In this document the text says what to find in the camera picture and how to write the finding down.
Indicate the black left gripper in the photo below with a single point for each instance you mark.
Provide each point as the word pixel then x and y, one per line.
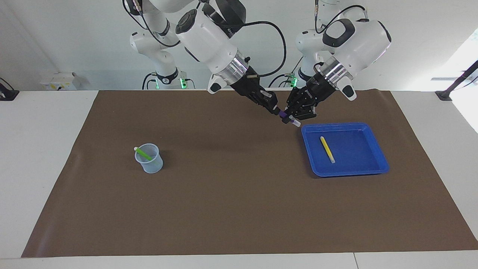
pixel 315 89

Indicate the yellow pen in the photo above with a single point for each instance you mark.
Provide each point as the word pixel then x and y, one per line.
pixel 327 149

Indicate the green pen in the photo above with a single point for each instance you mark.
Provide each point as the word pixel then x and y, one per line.
pixel 143 153

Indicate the purple pen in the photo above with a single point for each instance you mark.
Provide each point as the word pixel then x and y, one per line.
pixel 295 121

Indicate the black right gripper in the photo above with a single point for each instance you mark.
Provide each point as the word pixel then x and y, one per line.
pixel 248 84

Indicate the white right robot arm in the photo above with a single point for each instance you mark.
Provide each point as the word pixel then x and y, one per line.
pixel 209 41

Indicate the white power strip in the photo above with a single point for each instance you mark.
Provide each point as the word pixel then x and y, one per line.
pixel 56 82

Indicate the blue plastic tray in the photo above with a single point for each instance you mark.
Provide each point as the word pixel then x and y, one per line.
pixel 354 157

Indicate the brown table mat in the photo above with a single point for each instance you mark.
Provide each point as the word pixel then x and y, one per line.
pixel 239 205

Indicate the translucent plastic cup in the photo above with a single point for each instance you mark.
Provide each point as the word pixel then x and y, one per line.
pixel 153 166

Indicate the black stand with pole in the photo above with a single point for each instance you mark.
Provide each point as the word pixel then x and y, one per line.
pixel 444 95

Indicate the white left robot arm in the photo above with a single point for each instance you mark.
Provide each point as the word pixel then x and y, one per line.
pixel 358 41

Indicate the black table clamp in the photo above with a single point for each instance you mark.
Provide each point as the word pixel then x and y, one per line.
pixel 9 94

